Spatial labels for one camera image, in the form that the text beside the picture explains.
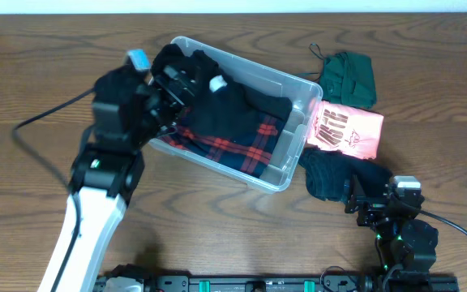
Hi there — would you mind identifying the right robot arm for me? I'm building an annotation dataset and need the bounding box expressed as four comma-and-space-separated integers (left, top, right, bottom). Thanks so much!
345, 176, 439, 280

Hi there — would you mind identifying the coral printed t-shirt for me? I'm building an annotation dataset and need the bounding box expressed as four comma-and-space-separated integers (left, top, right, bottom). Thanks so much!
306, 101, 384, 160

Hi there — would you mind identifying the red navy plaid garment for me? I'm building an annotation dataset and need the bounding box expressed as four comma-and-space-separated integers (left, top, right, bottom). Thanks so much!
161, 114, 285, 178

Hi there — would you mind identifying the dark green garment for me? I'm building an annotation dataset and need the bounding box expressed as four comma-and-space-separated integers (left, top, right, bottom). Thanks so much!
298, 43, 377, 110

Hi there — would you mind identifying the black t-shirt with tag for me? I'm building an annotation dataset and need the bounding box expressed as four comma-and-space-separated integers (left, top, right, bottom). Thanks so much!
152, 44, 266, 139

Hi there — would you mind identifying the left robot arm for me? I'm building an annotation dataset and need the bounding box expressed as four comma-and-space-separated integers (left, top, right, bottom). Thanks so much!
39, 65, 196, 291

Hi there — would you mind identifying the black mounting rail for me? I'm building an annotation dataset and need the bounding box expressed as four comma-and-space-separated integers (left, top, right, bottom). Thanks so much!
95, 265, 460, 292

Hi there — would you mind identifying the black ribbed folded garment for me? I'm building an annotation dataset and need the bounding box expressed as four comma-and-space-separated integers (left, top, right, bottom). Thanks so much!
298, 148, 392, 204

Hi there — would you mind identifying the clear plastic storage bin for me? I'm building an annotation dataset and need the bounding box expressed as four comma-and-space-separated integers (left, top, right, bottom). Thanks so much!
149, 36, 323, 194

